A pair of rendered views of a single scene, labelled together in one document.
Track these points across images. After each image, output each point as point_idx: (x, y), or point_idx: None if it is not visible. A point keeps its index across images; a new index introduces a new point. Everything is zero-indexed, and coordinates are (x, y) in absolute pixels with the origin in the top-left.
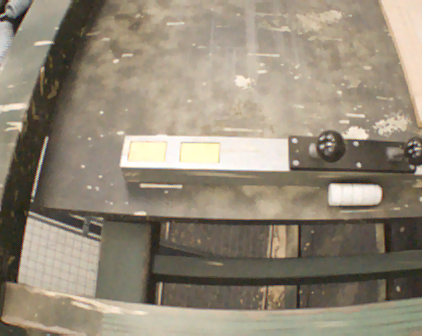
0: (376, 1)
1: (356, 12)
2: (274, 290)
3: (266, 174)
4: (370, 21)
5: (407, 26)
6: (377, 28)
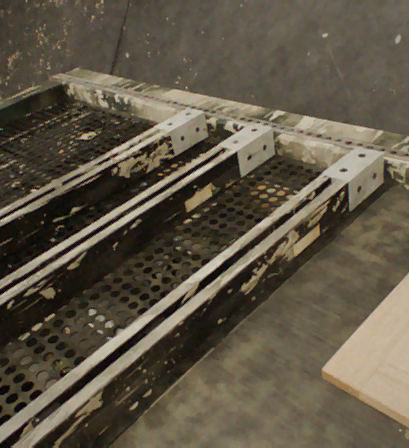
0: (335, 388)
1: (347, 445)
2: None
3: None
4: (378, 441)
5: None
6: (398, 444)
